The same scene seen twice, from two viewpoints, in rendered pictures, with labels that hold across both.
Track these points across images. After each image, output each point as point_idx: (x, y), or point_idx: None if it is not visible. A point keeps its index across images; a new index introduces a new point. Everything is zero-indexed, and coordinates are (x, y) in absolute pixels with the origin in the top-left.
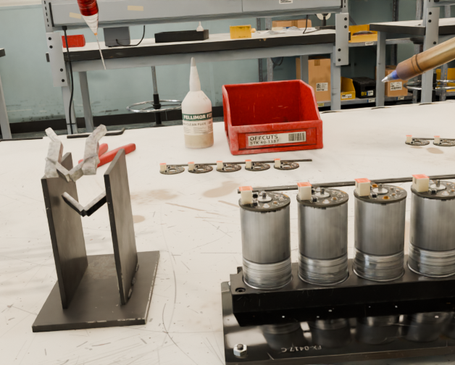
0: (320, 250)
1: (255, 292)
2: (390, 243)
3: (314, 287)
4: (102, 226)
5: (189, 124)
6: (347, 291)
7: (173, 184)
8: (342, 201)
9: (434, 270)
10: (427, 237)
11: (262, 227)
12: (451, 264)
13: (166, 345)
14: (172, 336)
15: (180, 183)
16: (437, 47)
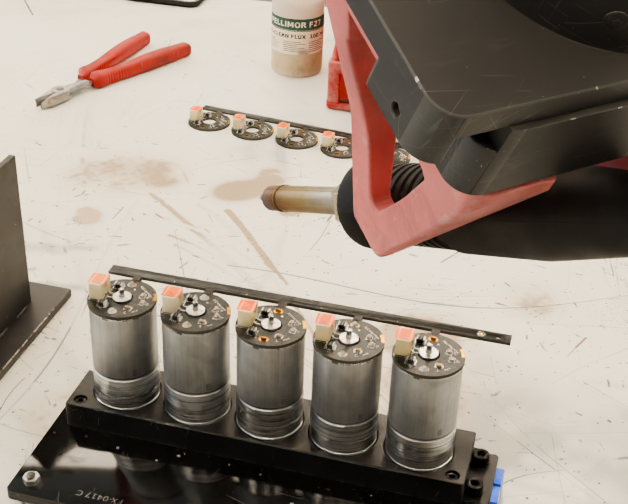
0: (176, 380)
1: (94, 407)
2: (264, 396)
3: (166, 422)
4: (35, 218)
5: (278, 32)
6: (206, 438)
7: (189, 154)
8: (205, 329)
9: (324, 442)
10: (318, 400)
11: (103, 335)
12: (346, 441)
13: None
14: None
15: (200, 155)
16: (290, 191)
